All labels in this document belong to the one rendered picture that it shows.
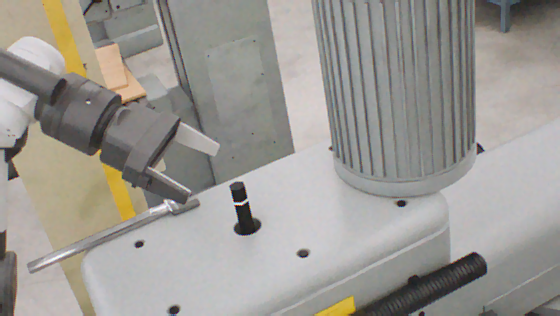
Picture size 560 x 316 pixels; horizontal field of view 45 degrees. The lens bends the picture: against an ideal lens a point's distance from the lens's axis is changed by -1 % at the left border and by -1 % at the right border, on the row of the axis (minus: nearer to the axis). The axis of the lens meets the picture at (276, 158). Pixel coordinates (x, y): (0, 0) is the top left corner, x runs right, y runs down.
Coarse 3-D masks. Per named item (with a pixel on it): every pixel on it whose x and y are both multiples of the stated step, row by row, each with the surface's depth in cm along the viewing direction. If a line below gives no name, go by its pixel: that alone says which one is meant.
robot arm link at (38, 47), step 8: (24, 40) 86; (32, 40) 86; (40, 40) 86; (8, 48) 93; (24, 48) 85; (32, 48) 85; (40, 48) 85; (48, 48) 86; (40, 56) 85; (48, 56) 86; (56, 56) 87; (56, 64) 87; (64, 64) 89
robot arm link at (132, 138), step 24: (96, 96) 84; (120, 96) 87; (72, 120) 83; (96, 120) 83; (120, 120) 84; (144, 120) 86; (168, 120) 87; (72, 144) 85; (96, 144) 85; (120, 144) 82; (144, 144) 83; (168, 144) 90; (120, 168) 84; (144, 168) 82
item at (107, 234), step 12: (168, 204) 96; (192, 204) 95; (144, 216) 94; (156, 216) 94; (108, 228) 93; (120, 228) 93; (132, 228) 93; (84, 240) 92; (96, 240) 92; (108, 240) 92; (60, 252) 91; (72, 252) 90; (36, 264) 89; (48, 264) 89
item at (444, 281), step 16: (464, 256) 91; (480, 256) 90; (432, 272) 89; (448, 272) 89; (464, 272) 89; (480, 272) 89; (416, 288) 87; (432, 288) 87; (448, 288) 88; (384, 304) 86; (400, 304) 86; (416, 304) 86
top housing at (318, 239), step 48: (288, 192) 95; (336, 192) 93; (144, 240) 91; (192, 240) 89; (240, 240) 88; (288, 240) 86; (336, 240) 85; (384, 240) 84; (432, 240) 88; (96, 288) 85; (144, 288) 83; (192, 288) 82; (240, 288) 80; (288, 288) 80; (336, 288) 84; (384, 288) 88
